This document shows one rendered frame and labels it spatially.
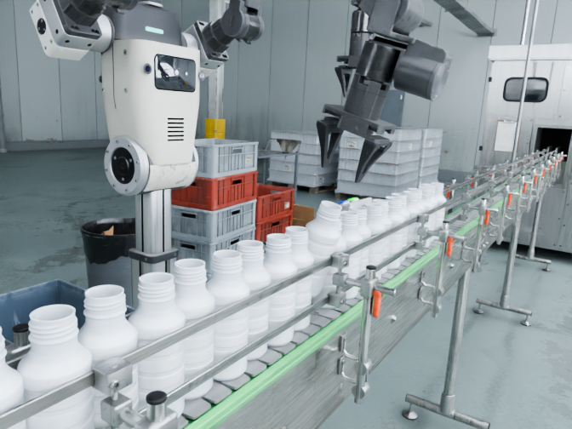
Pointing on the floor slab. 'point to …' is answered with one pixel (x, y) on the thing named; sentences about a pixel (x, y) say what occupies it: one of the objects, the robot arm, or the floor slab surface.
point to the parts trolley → (278, 156)
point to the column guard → (214, 128)
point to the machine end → (534, 131)
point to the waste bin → (110, 253)
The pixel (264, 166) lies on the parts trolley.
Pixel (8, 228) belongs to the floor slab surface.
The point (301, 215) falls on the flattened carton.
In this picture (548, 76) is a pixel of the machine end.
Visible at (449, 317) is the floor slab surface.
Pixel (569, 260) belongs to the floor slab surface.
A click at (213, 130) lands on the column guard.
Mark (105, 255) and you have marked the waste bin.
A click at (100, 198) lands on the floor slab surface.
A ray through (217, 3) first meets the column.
